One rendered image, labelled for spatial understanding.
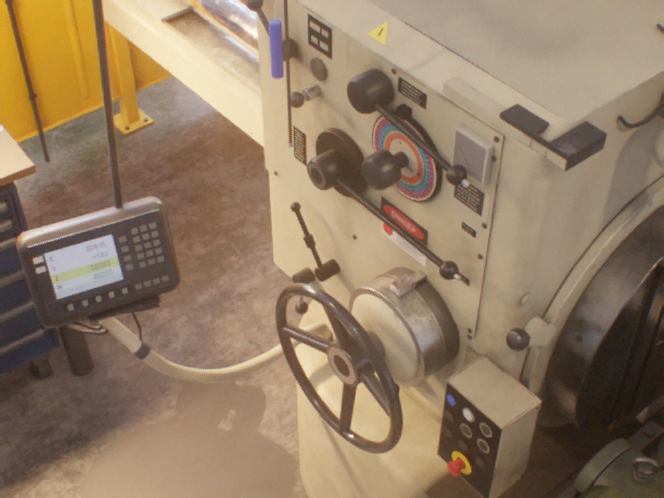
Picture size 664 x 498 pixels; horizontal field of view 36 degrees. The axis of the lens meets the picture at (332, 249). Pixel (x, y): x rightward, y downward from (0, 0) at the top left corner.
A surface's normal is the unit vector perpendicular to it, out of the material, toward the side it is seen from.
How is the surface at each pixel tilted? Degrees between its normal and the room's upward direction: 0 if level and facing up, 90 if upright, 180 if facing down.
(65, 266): 70
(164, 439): 0
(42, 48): 90
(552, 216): 90
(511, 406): 0
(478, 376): 0
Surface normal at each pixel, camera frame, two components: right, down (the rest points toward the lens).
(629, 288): -0.49, -0.28
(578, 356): -0.74, 0.22
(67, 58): 0.64, 0.54
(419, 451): 0.00, -0.72
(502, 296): -0.77, 0.44
